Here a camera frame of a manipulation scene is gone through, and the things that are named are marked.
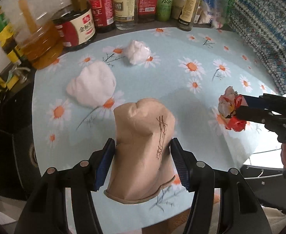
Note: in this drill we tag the small brown jar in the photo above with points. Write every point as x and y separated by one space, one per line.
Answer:
176 8

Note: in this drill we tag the red white wrapper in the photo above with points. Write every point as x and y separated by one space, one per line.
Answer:
229 102

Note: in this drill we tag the white crumpled tissue left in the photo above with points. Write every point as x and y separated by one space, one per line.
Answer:
93 86

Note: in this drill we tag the large cooking oil jug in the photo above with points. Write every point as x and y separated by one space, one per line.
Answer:
36 33

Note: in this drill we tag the white crumpled tissue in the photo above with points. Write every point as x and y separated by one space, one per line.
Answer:
93 86
137 52

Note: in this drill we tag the tall dark oil bottle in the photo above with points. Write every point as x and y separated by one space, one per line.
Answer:
187 15

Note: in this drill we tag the blue white plastic bag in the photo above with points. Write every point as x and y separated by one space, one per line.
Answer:
215 13

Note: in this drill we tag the red label sauce bottle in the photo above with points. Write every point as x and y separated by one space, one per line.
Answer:
103 15

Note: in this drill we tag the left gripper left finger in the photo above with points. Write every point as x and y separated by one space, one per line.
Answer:
84 178

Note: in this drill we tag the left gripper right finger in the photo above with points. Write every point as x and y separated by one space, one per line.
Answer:
197 177

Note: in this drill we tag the white crumpled tissue right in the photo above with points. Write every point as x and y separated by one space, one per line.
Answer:
137 52

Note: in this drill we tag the blue patterned cloth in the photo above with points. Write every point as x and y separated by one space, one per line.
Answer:
262 25

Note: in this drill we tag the red label dark bottle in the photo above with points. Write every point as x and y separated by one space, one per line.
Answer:
146 10

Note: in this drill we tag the brown paper bag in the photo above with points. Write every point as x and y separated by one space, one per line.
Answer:
142 165

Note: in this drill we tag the green yellow bottle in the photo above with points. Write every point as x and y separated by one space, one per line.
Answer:
8 42

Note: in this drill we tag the black yellow scrubber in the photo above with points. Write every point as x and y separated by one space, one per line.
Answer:
15 74

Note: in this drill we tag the large soy sauce jug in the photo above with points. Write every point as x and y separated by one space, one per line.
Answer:
75 25

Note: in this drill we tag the clear vinegar bottle yellow cap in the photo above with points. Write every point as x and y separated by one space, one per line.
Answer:
124 14

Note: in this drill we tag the daisy print blue tablecloth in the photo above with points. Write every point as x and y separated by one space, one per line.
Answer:
142 88

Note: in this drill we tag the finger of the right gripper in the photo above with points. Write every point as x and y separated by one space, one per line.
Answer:
265 101
257 115

